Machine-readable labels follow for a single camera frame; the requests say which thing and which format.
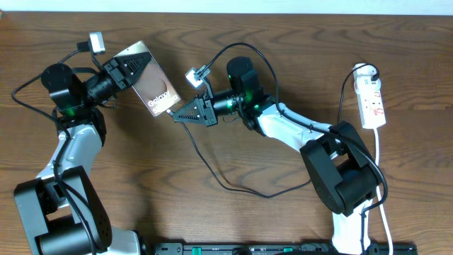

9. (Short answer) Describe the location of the Galaxy S25 Ultra smartphone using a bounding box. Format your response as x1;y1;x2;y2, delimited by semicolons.
115;40;180;117

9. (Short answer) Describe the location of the black charger cable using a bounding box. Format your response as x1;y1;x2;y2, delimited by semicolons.
166;63;381;199

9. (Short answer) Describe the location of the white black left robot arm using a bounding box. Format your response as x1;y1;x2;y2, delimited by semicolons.
13;53;155;254

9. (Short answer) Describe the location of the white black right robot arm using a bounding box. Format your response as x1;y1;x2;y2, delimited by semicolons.
173;57;384;254

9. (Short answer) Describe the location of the white power strip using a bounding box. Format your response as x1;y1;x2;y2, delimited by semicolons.
352;63;386;130

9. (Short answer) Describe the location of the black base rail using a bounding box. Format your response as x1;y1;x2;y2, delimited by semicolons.
141;242;418;255

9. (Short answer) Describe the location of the white power strip cord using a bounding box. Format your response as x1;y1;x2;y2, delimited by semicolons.
372;127;394;255

